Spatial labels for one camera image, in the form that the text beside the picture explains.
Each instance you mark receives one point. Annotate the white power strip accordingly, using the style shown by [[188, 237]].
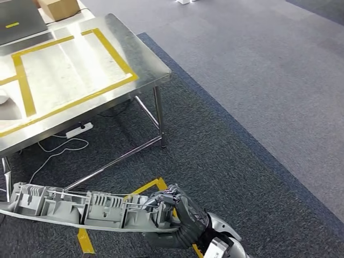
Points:
[[78, 131]]

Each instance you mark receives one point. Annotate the white cabinet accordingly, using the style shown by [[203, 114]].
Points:
[[184, 1]]

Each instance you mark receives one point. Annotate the grey plastic wheel hubcap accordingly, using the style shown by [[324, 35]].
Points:
[[67, 213]]

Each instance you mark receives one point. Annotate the grey laptop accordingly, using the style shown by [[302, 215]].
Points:
[[21, 21]]

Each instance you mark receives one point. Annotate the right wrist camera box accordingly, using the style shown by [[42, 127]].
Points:
[[215, 249]]

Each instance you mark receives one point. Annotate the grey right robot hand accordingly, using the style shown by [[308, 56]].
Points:
[[191, 217]]

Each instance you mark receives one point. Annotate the brown cardboard box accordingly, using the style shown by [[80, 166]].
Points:
[[59, 9]]

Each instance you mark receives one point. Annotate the stainless steel workbench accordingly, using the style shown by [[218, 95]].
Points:
[[145, 64]]

